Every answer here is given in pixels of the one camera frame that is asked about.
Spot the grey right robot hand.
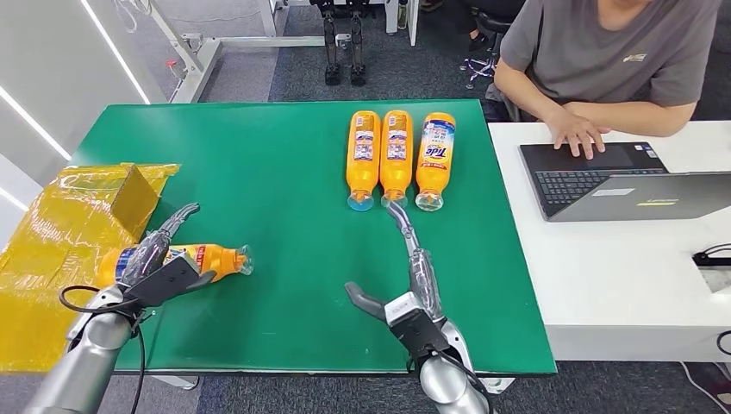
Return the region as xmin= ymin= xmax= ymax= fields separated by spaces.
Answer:
xmin=344 ymin=201 xmax=446 ymax=324

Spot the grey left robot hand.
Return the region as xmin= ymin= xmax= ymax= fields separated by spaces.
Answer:
xmin=116 ymin=203 xmax=202 ymax=289

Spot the orange Tide detergent bottle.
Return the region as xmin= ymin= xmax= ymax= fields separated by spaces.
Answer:
xmin=96 ymin=243 xmax=254 ymax=289

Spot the orange Tide bottle label up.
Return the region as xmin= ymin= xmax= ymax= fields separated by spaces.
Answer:
xmin=415 ymin=112 xmax=458 ymax=213

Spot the orange detergent bottle clear cap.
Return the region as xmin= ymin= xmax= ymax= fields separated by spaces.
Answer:
xmin=378 ymin=110 xmax=415 ymax=210

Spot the orange detergent bottle blue cap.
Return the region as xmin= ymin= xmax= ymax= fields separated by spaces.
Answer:
xmin=345 ymin=110 xmax=382 ymax=212

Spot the yellow taped cardboard box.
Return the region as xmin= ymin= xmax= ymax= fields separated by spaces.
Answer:
xmin=0 ymin=163 xmax=181 ymax=373

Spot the person's hand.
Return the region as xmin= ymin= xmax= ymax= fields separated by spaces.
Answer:
xmin=542 ymin=108 xmax=612 ymax=161

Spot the dark grey laptop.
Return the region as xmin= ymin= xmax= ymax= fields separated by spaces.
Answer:
xmin=519 ymin=141 xmax=731 ymax=223

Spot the black robot legs stand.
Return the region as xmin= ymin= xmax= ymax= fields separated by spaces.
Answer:
xmin=310 ymin=0 xmax=370 ymax=88

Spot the white desk leg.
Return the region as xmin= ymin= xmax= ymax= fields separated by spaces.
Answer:
xmin=385 ymin=0 xmax=421 ymax=47

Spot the black office chair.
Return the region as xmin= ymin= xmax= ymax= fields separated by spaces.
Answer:
xmin=459 ymin=5 xmax=514 ymax=90

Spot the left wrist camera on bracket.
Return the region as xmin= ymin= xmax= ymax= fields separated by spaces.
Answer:
xmin=122 ymin=254 xmax=217 ymax=311

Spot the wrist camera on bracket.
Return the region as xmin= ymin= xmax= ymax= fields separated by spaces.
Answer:
xmin=122 ymin=254 xmax=217 ymax=311
xmin=384 ymin=292 xmax=453 ymax=362

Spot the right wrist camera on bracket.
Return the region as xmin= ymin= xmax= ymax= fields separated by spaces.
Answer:
xmin=384 ymin=292 xmax=453 ymax=362

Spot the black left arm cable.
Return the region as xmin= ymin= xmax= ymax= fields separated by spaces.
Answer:
xmin=59 ymin=284 xmax=147 ymax=414

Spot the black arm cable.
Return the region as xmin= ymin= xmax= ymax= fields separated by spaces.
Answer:
xmin=440 ymin=348 xmax=493 ymax=404
xmin=59 ymin=284 xmax=147 ymax=414

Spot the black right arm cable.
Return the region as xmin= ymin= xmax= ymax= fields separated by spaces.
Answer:
xmin=440 ymin=348 xmax=493 ymax=404

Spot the white metal frame stand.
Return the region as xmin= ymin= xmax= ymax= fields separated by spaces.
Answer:
xmin=145 ymin=0 xmax=327 ymax=104

